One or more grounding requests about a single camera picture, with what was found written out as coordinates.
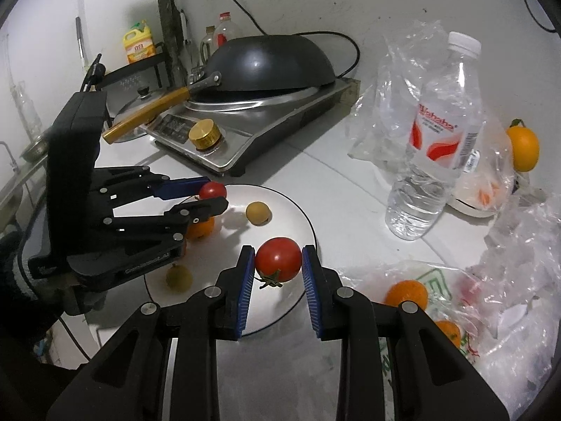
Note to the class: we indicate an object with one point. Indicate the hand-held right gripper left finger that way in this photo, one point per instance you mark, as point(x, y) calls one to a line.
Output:
point(245, 289)

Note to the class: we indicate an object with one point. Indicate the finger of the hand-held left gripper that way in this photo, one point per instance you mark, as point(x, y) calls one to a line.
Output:
point(184, 186)
point(206, 208)

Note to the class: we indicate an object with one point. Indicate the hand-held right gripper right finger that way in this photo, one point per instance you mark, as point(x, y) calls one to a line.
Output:
point(312, 289)

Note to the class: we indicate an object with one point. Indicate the small tangerine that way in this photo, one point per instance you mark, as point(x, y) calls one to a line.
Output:
point(201, 229)
point(451, 333)
point(405, 294)

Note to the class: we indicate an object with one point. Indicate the white plate with dark rim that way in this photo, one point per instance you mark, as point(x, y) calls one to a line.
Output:
point(280, 215)

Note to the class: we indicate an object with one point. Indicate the person's left forearm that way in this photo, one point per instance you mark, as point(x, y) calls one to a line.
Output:
point(17, 272)

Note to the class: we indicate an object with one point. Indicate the empty clear glass bottle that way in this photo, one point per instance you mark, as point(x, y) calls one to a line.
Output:
point(26, 109)

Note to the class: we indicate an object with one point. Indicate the glass pot lid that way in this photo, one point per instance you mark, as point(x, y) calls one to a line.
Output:
point(131, 105)

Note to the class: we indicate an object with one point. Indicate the steel induction cooker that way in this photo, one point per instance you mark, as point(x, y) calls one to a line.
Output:
point(263, 127)

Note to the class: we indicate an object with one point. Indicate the black metal rack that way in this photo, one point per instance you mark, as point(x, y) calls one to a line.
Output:
point(131, 68)

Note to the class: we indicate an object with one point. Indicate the small glass bottle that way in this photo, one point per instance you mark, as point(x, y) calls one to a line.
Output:
point(207, 48)

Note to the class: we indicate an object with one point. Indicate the yellow detergent bottle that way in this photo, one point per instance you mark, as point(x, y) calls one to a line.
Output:
point(140, 48)

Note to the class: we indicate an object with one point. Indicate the red capped oil bottle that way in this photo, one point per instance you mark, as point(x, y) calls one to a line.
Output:
point(225, 33)

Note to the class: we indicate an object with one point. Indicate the black folded umbrella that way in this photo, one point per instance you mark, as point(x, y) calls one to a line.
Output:
point(179, 22)

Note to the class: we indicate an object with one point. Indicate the dark vertical pipe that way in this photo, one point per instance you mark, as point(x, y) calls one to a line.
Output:
point(164, 8)

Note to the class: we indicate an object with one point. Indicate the white bowl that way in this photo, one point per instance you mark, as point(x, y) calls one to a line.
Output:
point(473, 204)

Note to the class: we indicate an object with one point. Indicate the clear plastic water bottle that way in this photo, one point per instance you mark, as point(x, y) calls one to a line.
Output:
point(438, 140)

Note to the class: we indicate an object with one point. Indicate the crumpled clear plastic bag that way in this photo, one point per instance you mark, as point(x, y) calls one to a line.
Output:
point(526, 272)

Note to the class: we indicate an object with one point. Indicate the large orange with leaf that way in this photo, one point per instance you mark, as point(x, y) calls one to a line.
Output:
point(523, 149)

